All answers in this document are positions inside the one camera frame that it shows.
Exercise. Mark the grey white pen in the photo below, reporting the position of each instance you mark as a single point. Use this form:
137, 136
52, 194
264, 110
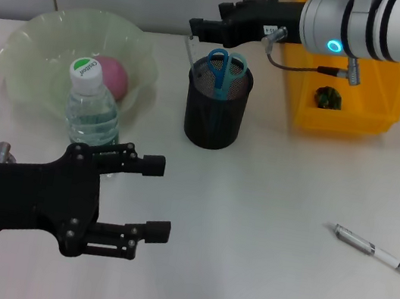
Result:
378, 254

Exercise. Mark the green plastic wrapper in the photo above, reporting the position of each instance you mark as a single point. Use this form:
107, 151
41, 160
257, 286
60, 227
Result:
328, 98

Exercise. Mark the pale green glass fruit plate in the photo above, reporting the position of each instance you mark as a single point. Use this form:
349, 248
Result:
40, 46

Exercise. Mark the black mesh pen cup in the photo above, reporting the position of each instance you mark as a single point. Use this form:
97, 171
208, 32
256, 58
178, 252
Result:
223, 126

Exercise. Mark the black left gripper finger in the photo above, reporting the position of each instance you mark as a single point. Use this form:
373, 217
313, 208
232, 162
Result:
148, 231

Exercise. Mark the blue scissors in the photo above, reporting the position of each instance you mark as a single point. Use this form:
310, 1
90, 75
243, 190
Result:
220, 76

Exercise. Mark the yellow plastic bin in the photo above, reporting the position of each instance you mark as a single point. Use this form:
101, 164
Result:
345, 108

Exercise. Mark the pink peach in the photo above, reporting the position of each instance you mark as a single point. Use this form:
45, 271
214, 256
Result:
114, 75

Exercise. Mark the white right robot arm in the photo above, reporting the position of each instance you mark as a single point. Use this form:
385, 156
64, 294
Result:
397, 29

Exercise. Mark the clear plastic ruler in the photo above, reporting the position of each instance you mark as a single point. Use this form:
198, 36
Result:
193, 54

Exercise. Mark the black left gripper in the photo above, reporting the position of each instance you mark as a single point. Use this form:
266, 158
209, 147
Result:
31, 194

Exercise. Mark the clear green-label water bottle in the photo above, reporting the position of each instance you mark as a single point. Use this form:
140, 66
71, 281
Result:
91, 108

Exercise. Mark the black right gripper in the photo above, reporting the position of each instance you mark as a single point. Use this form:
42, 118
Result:
260, 17

